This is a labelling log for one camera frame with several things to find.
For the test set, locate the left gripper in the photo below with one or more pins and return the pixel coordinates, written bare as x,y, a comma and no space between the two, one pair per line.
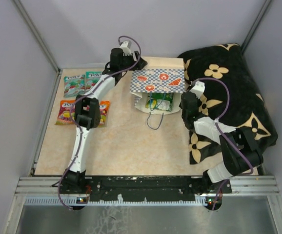
141,64

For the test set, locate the checkered paper bag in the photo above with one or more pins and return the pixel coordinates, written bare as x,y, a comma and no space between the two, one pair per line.
160,75

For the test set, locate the green mint candy bag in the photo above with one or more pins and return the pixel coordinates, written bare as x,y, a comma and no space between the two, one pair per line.
74,85
91,78

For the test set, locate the orange fruits candy bag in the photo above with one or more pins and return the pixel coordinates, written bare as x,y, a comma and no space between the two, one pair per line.
65,112

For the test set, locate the green lemon candy bag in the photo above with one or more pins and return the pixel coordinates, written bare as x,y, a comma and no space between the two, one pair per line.
160,101

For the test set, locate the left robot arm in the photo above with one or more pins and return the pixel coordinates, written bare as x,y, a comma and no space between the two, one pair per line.
87,116

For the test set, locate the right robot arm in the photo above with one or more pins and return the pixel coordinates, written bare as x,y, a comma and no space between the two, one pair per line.
239,150

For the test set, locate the black floral pillow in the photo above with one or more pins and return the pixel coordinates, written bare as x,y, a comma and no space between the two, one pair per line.
229,90

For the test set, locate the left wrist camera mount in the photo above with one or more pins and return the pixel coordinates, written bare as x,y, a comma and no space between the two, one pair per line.
125,46

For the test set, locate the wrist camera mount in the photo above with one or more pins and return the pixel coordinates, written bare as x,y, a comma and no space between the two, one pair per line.
198,89
125,46

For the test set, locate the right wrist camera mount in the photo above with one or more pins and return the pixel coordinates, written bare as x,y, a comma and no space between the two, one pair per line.
198,89

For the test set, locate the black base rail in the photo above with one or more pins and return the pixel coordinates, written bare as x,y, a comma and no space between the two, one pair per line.
140,188

